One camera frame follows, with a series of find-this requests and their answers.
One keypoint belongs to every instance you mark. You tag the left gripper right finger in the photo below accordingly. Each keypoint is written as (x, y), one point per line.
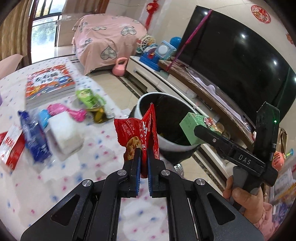
(196, 211)

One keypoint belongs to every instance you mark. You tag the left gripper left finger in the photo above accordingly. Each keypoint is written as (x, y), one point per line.
(91, 210)

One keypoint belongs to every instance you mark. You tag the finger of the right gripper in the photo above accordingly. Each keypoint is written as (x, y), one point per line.
(212, 138)

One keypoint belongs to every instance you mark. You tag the red snack bag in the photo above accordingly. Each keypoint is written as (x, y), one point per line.
(135, 133)

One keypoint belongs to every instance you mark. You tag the white foam block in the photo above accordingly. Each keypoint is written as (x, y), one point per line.
(65, 132)

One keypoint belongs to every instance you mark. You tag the blue plastic bag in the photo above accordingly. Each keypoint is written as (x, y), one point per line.
(35, 139)

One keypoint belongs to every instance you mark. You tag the pink plastic wrapper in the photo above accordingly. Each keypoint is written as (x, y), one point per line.
(57, 108)

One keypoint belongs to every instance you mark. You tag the red white box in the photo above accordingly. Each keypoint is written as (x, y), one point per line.
(12, 145)

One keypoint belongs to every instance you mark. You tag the green snack wrapper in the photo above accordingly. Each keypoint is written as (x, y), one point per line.
(95, 104)

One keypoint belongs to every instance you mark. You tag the black white trash bin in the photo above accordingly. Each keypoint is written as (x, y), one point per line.
(170, 111)

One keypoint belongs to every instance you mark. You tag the right hand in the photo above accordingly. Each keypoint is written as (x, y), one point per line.
(253, 204)

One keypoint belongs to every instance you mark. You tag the floral white tablecloth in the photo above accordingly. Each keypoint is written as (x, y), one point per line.
(80, 151)

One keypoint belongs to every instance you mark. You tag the black television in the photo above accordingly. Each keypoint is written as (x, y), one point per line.
(240, 62)

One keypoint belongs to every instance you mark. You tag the white TV cabinet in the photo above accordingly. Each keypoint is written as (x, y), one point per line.
(190, 87)

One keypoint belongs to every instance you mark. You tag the blue toy machine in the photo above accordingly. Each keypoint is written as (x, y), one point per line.
(154, 54)

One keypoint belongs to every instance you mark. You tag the blue spiky ball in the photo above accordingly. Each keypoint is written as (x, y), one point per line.
(175, 41)

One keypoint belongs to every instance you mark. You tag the pink kettlebell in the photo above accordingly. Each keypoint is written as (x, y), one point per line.
(119, 67)

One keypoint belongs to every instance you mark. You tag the pink stick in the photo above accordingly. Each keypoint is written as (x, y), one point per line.
(199, 26)

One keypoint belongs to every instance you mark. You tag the colourful children's book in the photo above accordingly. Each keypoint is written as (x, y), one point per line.
(47, 85)

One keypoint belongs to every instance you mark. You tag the red Chinese knot decoration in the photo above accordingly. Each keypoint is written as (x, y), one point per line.
(151, 9)

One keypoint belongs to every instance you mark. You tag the pink heart cover furniture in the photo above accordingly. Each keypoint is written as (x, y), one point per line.
(101, 39)

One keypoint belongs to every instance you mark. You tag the pink sofa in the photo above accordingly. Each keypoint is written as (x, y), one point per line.
(9, 65)

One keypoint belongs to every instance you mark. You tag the gold curtain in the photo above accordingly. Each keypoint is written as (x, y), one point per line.
(14, 30)

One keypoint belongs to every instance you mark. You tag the colourful wire ball toy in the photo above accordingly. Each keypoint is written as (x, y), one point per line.
(144, 42)

